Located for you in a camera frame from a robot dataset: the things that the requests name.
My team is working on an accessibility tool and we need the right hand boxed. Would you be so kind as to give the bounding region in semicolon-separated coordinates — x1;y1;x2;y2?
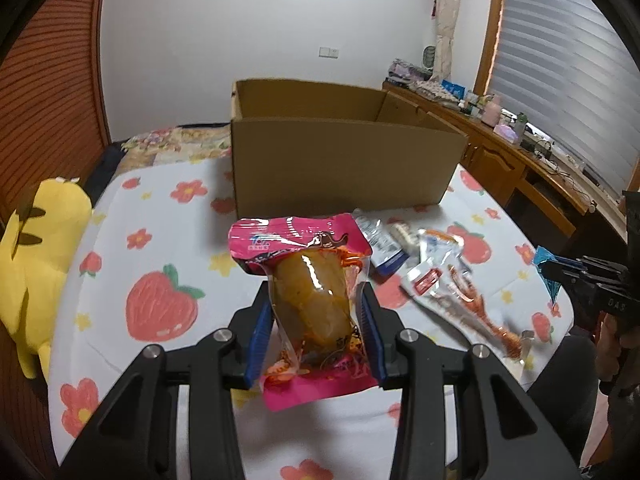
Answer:
596;314;639;382

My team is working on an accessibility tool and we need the white small fan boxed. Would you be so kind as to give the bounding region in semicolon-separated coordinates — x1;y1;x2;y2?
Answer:
422;46;436;70

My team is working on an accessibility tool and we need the wooden sideboard cabinet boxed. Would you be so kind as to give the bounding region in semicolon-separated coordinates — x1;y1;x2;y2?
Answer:
382;81;626;248

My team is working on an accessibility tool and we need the floral bed quilt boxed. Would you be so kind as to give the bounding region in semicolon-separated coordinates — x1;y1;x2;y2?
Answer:
115;124;231;176

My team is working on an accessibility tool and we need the beige curtain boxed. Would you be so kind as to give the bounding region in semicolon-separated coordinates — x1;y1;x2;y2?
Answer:
434;0;460;79

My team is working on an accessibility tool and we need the white power strip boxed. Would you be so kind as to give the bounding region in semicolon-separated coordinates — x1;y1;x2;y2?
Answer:
532;154;559;172

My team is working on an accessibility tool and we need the white wall switch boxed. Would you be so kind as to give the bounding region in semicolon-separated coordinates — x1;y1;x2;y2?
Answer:
318;47;340;58

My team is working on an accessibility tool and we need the pink kettle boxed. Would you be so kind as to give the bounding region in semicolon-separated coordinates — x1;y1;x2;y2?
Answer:
480;94;502;128

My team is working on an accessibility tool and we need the grey zebra window blind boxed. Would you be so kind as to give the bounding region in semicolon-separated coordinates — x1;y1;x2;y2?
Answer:
488;0;639;195

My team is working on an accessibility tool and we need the small beige snack bar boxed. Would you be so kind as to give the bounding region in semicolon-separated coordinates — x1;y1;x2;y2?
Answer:
387;221;419;254

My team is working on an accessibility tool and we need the pink tissue box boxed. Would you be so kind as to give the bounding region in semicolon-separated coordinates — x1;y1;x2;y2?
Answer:
494;124;521;145

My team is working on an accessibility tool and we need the pink chicken leg packet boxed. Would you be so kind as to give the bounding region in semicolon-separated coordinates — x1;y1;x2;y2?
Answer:
228;214;376;412

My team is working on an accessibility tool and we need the clear spicy chicken feet packet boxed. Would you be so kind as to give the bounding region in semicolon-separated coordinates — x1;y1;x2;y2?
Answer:
400;229;530;363

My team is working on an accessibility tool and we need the white strawberry print blanket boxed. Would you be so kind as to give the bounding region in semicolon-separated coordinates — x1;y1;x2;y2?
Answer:
50;158;577;479

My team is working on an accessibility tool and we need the folded patterned cloth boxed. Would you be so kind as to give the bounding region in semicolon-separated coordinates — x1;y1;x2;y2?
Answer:
409;79;459;103

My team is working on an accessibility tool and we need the yellow plush toy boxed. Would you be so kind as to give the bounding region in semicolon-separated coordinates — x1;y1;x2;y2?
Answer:
1;178;92;379

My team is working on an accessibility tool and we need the blue white snack packet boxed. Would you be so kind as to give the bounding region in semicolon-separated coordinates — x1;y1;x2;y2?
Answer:
352;209;409;280

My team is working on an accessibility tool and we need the brown cardboard box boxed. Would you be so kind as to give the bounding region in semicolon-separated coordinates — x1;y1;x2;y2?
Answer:
231;78;468;218

